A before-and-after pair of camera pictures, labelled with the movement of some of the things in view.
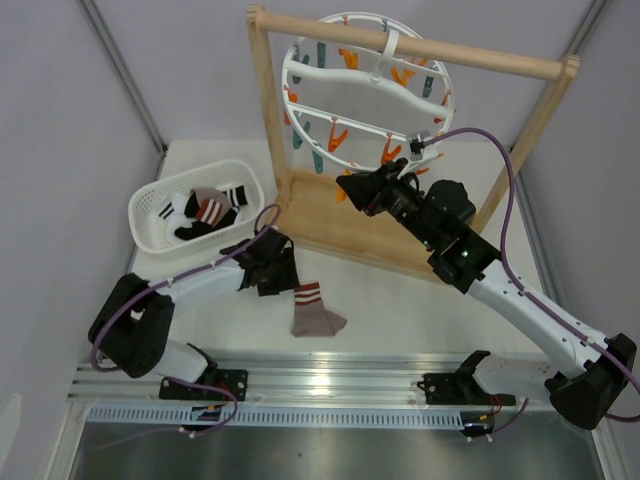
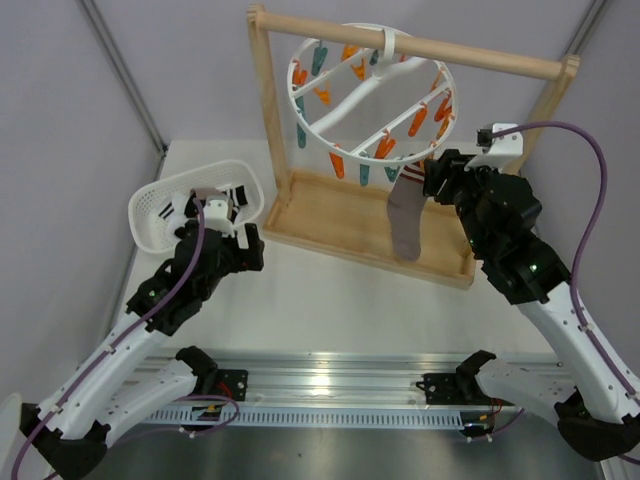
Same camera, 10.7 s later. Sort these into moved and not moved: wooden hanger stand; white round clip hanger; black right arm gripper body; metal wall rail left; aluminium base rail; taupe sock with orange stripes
Moved: taupe sock with orange stripes; black right arm gripper body; white round clip hanger
Not moved: aluminium base rail; wooden hanger stand; metal wall rail left
